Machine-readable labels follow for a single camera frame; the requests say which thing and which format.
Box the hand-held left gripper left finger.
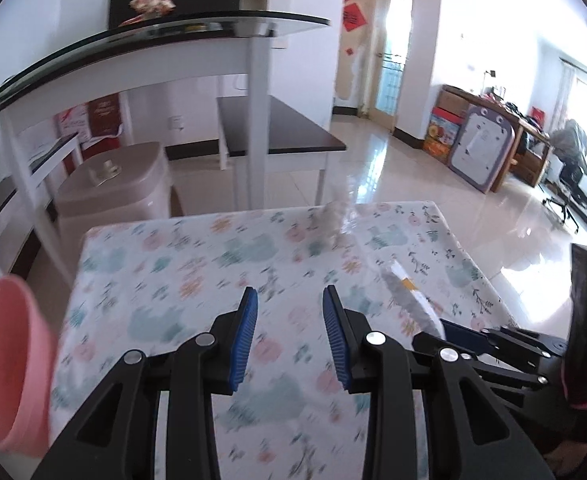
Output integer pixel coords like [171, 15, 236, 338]
[31, 286, 259, 480]

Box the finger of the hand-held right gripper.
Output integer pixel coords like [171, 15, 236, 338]
[413, 335, 550, 392]
[441, 319, 570, 357]

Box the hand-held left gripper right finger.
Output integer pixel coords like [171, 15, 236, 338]
[322, 285, 557, 480]

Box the pink plastic bucket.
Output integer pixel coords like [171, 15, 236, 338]
[0, 275, 59, 459]

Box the floral tablecloth table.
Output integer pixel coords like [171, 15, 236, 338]
[48, 201, 529, 480]

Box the black office chair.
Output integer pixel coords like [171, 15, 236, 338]
[542, 147, 587, 234]

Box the clear plastic bag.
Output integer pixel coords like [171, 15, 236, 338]
[311, 199, 362, 249]

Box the grey plastic cover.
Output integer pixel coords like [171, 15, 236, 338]
[551, 119, 587, 161]

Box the wooden desk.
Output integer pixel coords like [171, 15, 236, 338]
[441, 85, 554, 194]

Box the grey folding panel with eyes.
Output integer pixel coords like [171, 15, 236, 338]
[446, 105, 517, 195]

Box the beige plastic stool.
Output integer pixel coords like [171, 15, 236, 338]
[54, 141, 172, 234]

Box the colourful printed carton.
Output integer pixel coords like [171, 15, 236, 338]
[422, 107, 462, 164]

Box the white curtain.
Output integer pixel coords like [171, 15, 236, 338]
[558, 60, 575, 126]

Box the brown cardboard box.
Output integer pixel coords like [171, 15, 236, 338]
[438, 91, 469, 116]

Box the black lamp stand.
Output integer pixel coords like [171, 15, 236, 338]
[483, 70, 505, 99]

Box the dark red carton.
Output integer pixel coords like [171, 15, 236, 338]
[88, 97, 125, 141]

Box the white red printed carton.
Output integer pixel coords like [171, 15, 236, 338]
[54, 105, 92, 149]

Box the glass panel door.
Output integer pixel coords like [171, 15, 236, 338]
[373, 0, 407, 129]

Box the white table with glass top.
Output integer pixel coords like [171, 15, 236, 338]
[0, 10, 331, 291]

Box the large red diamond paper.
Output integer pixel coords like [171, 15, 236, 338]
[342, 2, 369, 34]

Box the glass vase with flowers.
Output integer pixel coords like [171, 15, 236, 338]
[130, 0, 177, 16]

